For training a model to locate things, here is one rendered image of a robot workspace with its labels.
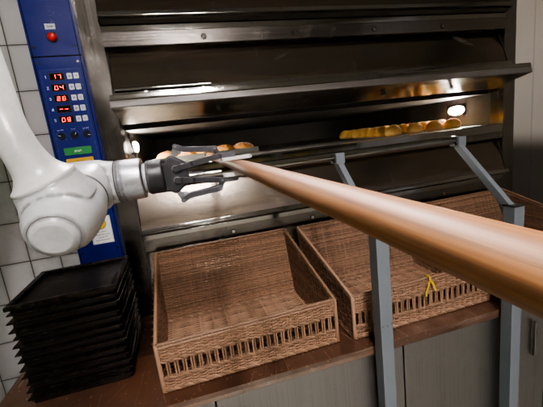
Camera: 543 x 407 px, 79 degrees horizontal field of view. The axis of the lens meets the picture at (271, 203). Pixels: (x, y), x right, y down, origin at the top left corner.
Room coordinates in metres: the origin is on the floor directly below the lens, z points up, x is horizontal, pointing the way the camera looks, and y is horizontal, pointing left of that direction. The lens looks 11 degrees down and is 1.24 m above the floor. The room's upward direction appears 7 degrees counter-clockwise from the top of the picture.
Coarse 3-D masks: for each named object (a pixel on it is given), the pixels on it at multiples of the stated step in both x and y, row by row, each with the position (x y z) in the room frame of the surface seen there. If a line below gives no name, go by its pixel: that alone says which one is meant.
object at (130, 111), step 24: (480, 72) 1.50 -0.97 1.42; (504, 72) 1.53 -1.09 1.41; (528, 72) 1.57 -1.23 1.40; (168, 96) 1.20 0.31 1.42; (192, 96) 1.21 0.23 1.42; (216, 96) 1.23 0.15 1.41; (240, 96) 1.25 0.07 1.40; (264, 96) 1.29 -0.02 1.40; (288, 96) 1.33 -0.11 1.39; (312, 96) 1.38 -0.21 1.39; (336, 96) 1.44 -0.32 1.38; (360, 96) 1.49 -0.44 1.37; (384, 96) 1.56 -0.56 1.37; (408, 96) 1.63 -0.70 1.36; (120, 120) 1.28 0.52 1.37; (144, 120) 1.33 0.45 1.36
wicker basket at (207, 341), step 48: (240, 240) 1.35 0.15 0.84; (288, 240) 1.34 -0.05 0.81; (192, 288) 1.25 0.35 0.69; (240, 288) 1.29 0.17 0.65; (288, 288) 1.33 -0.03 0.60; (192, 336) 0.84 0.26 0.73; (240, 336) 0.88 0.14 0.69; (288, 336) 0.91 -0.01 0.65; (336, 336) 0.95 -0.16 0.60; (192, 384) 0.83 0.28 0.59
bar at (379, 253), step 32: (288, 160) 1.05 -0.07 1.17; (320, 160) 1.07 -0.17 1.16; (384, 256) 0.87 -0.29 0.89; (384, 288) 0.87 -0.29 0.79; (384, 320) 0.87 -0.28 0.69; (512, 320) 0.98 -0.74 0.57; (384, 352) 0.87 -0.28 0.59; (512, 352) 0.98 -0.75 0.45; (384, 384) 0.87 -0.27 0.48; (512, 384) 0.98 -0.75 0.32
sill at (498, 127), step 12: (432, 132) 1.61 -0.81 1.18; (444, 132) 1.63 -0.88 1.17; (456, 132) 1.65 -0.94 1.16; (468, 132) 1.66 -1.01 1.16; (480, 132) 1.68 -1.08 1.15; (348, 144) 1.51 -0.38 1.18; (360, 144) 1.52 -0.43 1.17; (372, 144) 1.54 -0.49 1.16; (384, 144) 1.55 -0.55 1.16; (252, 156) 1.40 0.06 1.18; (264, 156) 1.42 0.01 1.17; (276, 156) 1.43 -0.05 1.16; (288, 156) 1.44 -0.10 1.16; (300, 156) 1.45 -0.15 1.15; (192, 168) 1.35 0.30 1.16; (204, 168) 1.36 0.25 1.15
